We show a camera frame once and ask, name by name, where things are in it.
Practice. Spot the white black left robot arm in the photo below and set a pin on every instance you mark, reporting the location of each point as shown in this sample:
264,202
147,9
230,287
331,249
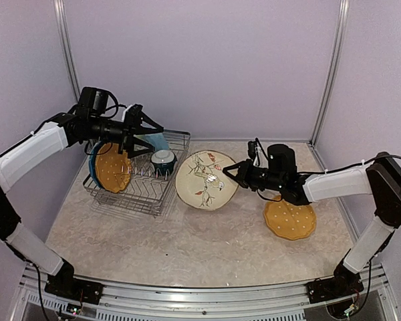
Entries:
83,122

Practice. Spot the aluminium frame post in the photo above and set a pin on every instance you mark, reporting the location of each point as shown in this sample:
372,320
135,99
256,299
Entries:
332,72
64,36

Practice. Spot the front aluminium rail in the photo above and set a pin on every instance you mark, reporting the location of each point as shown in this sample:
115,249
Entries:
126,301

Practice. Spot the teal and white bowl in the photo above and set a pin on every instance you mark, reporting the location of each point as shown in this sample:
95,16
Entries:
163,162

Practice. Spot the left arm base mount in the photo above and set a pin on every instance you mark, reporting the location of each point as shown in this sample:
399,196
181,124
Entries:
76,289

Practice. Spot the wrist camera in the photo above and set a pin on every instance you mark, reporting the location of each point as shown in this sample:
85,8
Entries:
255,150
131,112

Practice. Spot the right aluminium frame post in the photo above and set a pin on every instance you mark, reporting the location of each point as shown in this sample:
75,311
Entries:
332,72

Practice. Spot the cream bird pattern plate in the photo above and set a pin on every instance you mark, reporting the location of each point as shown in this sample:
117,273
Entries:
201,183

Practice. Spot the left aluminium frame post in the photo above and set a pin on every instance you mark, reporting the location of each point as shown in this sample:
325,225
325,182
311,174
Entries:
64,36

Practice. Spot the blue plate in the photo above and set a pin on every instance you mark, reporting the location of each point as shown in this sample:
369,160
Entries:
92,161

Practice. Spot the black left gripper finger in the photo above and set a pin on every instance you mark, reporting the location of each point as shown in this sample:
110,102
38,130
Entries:
140,147
148,125

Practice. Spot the yellow polka dot plate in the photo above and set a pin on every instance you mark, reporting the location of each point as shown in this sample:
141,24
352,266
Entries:
288,221

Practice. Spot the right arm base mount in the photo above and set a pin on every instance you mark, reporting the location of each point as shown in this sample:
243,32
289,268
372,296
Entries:
321,290

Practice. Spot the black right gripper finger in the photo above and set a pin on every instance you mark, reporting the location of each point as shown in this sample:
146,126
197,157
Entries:
235,166
238,178

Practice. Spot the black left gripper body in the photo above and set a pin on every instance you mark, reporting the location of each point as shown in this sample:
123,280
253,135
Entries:
127,130

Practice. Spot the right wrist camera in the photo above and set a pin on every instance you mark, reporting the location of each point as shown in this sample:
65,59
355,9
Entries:
255,150

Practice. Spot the clear glass cup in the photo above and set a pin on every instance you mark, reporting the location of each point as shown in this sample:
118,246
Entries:
141,161

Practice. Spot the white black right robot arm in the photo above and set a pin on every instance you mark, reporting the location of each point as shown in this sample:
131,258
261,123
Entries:
379,177

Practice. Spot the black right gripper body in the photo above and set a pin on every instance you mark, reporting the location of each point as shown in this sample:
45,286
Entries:
253,178

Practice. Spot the steel wire dish rack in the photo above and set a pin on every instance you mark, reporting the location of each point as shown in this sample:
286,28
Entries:
147,193

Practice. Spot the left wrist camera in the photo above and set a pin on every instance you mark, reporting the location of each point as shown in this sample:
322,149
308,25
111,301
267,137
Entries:
131,112

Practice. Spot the light blue faceted cup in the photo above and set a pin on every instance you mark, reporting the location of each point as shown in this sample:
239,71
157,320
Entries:
157,140

